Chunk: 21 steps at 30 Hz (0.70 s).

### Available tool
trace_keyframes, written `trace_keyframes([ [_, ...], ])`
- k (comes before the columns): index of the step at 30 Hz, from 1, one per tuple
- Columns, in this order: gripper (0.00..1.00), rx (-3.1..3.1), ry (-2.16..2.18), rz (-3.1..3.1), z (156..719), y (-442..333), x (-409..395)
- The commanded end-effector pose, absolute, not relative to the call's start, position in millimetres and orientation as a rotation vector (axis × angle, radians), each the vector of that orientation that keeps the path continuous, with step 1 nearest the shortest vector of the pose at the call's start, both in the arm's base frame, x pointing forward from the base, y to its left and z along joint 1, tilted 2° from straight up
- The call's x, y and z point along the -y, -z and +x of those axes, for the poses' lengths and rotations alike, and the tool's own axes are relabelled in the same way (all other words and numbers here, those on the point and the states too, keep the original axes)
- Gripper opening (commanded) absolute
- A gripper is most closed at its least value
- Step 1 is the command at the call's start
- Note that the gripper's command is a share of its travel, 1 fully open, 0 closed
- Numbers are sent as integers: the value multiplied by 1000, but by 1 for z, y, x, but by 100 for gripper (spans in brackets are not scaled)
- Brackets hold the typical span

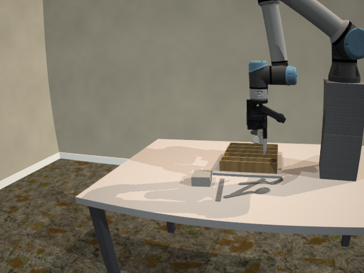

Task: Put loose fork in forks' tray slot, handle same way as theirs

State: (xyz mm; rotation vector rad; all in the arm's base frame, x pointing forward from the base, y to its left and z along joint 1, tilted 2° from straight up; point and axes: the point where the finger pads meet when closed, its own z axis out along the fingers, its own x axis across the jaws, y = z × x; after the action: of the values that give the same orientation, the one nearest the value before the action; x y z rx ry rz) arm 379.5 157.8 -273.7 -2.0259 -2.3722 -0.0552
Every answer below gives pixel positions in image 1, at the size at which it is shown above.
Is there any brown divided tray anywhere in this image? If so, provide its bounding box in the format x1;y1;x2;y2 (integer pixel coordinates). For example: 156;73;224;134
220;142;278;174

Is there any silver spoon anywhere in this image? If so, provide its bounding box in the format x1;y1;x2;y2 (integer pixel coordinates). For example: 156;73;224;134
224;187;270;198

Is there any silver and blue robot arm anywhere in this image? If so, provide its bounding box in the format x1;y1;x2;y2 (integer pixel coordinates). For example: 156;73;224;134
249;0;364;101

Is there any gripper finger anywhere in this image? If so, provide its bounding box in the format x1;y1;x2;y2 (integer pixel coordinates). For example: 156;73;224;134
252;120;267;155
250;129;259;135

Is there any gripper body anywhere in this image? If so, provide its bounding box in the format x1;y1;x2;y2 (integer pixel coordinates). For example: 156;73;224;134
246;99;268;130

